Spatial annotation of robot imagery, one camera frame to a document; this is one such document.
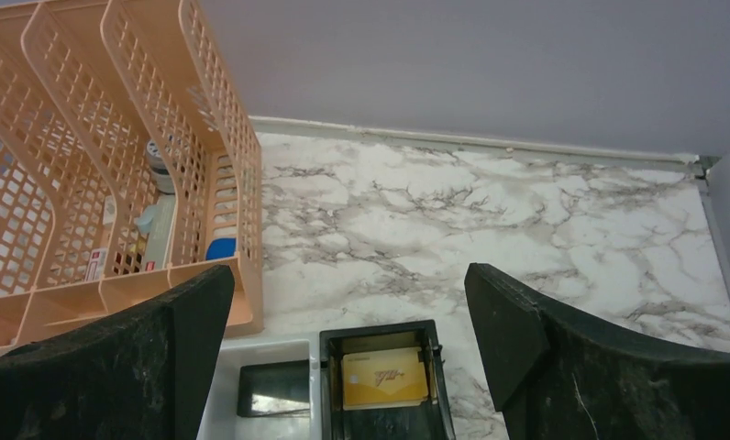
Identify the black card in white bin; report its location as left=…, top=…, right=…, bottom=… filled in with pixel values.
left=237, top=360, right=310, bottom=418

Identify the blue cap item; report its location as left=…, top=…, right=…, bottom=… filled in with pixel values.
left=205, top=237, right=237, bottom=260

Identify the white middle card bin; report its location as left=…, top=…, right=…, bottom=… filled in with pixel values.
left=197, top=334, right=322, bottom=439

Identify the grey round tape roll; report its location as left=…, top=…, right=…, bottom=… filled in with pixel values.
left=145, top=140, right=175, bottom=194

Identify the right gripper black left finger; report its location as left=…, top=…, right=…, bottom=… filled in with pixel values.
left=0, top=265, right=235, bottom=439

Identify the gold credit card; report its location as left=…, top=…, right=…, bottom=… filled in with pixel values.
left=341, top=346, right=430, bottom=410

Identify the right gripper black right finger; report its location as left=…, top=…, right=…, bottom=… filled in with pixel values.
left=464, top=263, right=730, bottom=439

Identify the red white small box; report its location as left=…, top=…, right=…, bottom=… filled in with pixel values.
left=84, top=247, right=107, bottom=281

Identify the peach plastic file organizer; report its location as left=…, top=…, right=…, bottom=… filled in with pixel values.
left=0, top=1, right=263, bottom=356

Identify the grey flat box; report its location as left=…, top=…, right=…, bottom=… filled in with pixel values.
left=142, top=195, right=176, bottom=271

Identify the black right card bin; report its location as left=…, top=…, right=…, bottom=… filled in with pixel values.
left=320, top=320, right=456, bottom=439

